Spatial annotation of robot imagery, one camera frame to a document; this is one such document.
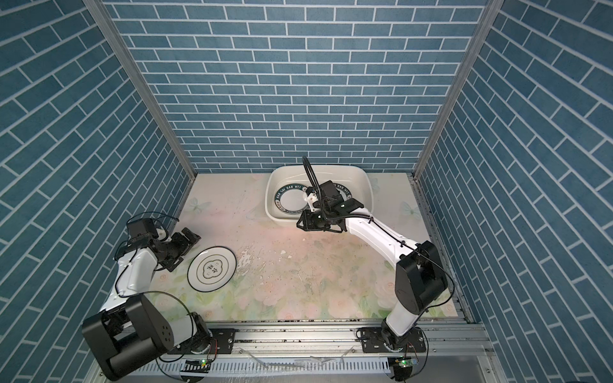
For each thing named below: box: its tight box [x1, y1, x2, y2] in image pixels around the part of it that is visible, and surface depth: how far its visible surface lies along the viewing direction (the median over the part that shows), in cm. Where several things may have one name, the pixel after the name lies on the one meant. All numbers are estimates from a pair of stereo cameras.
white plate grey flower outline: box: [186, 245, 238, 293], surface depth 91 cm
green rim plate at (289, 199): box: [273, 183, 309, 215], surface depth 111 cm
